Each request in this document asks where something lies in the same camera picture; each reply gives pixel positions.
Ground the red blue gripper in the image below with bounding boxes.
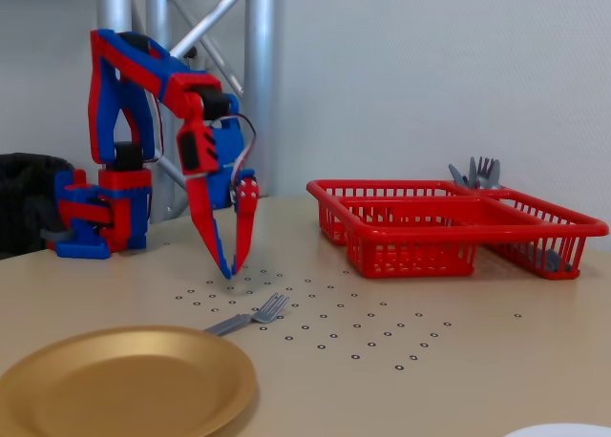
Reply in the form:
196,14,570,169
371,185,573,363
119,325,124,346
176,116,263,281

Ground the grey plastic fork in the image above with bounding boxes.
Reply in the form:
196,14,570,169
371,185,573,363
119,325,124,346
203,292,291,337
475,156,495,183

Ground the gold plastic plate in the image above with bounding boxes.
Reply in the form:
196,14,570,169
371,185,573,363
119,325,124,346
0,324,260,437

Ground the red plastic dish basket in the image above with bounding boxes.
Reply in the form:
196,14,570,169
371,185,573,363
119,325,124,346
305,177,611,282

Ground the black fabric chair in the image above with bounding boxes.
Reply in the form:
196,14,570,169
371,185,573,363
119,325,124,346
0,153,77,261

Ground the silver metal truss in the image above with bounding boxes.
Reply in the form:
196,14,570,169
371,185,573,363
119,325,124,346
96,0,278,224

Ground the grey plastic spoon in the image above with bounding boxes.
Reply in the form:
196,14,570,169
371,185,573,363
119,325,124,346
484,159,502,191

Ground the dark grey utensil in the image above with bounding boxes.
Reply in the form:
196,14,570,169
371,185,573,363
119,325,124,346
522,248,577,272

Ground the white round disc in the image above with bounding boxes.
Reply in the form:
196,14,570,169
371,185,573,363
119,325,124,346
503,422,611,437

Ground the thin red white gripper wire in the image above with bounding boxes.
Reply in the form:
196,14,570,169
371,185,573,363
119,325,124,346
217,114,258,190

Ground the thin red white base wire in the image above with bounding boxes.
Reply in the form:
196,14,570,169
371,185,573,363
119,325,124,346
151,95,169,164

